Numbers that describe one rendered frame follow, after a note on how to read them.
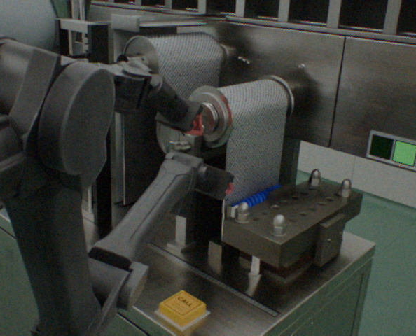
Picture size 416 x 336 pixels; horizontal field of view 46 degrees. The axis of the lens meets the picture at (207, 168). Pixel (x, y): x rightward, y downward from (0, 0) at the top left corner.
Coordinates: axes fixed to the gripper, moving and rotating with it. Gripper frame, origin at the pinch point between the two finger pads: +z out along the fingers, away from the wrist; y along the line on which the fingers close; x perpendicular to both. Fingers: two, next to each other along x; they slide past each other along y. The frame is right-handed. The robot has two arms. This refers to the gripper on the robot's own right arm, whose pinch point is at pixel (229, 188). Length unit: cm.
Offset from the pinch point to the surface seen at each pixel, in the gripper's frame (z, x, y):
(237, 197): 4.1, -1.1, 0.3
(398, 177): 270, 58, -48
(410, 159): 20.9, 23.1, 31.5
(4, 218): -18, -31, -55
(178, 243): 1.7, -18.1, -9.6
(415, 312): 180, -21, 14
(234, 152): -3.9, 8.5, 0.3
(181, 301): -14.4, -25.8, 9.3
